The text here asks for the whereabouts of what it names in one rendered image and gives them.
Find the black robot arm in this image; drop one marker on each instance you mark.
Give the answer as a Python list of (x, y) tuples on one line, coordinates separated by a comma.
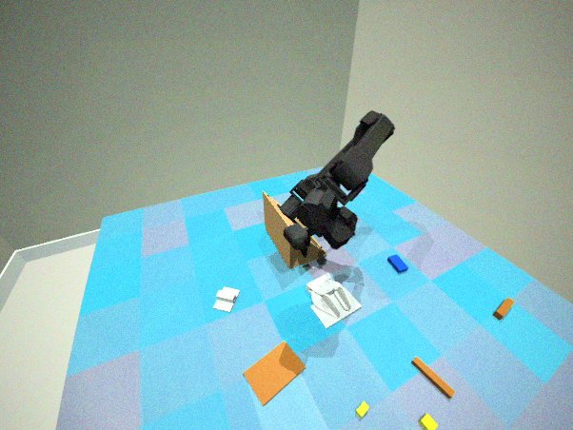
[(350, 168)]

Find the orange rectangular bar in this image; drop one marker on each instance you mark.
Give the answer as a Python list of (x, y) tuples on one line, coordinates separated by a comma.
[(434, 378)]

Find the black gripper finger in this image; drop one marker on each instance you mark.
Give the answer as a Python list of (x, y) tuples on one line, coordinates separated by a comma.
[(304, 250)]

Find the small blue rectangular block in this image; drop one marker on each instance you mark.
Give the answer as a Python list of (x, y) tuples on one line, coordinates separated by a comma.
[(397, 263)]

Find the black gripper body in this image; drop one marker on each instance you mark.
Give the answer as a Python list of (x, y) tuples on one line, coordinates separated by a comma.
[(299, 237)]

